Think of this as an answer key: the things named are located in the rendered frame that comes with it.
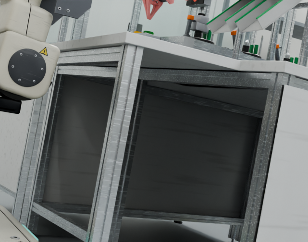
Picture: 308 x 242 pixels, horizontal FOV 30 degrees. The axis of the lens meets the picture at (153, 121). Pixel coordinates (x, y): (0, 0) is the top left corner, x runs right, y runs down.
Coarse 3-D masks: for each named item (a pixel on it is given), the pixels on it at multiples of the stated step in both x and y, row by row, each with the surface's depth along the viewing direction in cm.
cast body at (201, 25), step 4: (196, 16) 228; (200, 16) 225; (204, 16) 226; (196, 20) 227; (200, 20) 226; (204, 20) 226; (208, 20) 228; (192, 24) 227; (196, 24) 225; (200, 24) 226; (204, 24) 227; (192, 28) 226; (196, 28) 225; (200, 28) 226; (204, 28) 227; (208, 28) 228; (204, 32) 228
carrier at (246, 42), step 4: (244, 44) 242; (248, 44) 242; (260, 44) 239; (244, 48) 241; (248, 48) 241; (252, 48) 245; (256, 48) 243; (260, 48) 239; (244, 52) 235; (248, 52) 235; (252, 52) 246; (256, 52) 243; (260, 52) 239; (256, 56) 237; (260, 56) 239
